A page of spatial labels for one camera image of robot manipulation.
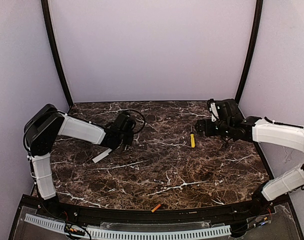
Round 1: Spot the black front mounting rail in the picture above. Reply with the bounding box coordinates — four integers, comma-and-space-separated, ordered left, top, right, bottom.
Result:
16, 193, 292, 230

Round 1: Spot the orange black battery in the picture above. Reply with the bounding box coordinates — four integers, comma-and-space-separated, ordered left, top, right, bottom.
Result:
151, 204, 161, 213

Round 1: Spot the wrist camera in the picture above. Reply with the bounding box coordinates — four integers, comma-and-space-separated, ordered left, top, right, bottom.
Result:
116, 109, 146, 135
208, 98, 220, 123

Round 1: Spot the black frame post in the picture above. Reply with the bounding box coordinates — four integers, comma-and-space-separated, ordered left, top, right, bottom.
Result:
41, 0, 74, 108
234, 0, 263, 104

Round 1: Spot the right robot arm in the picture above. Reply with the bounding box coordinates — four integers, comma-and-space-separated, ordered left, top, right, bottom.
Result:
195, 99, 304, 202

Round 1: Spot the white battery cover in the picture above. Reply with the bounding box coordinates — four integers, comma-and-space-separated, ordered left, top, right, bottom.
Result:
92, 148, 112, 163

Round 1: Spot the white slotted cable duct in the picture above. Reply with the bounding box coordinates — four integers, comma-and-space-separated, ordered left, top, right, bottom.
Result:
24, 213, 231, 240

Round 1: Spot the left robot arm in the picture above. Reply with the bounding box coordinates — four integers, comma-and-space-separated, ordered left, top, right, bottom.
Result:
23, 104, 136, 200

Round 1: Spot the left black frame post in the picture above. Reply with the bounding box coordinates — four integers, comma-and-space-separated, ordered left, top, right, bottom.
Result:
41, 0, 74, 108

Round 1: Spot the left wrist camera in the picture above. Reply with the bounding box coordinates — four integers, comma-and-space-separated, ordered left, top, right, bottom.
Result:
116, 109, 146, 135

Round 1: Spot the yellow handled screwdriver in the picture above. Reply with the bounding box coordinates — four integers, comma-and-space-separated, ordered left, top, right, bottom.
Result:
190, 126, 195, 148

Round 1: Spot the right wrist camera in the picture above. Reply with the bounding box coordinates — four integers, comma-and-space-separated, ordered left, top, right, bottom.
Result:
208, 98, 220, 123

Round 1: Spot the right black frame post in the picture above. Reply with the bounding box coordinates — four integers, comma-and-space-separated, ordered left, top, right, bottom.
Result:
234, 0, 263, 104

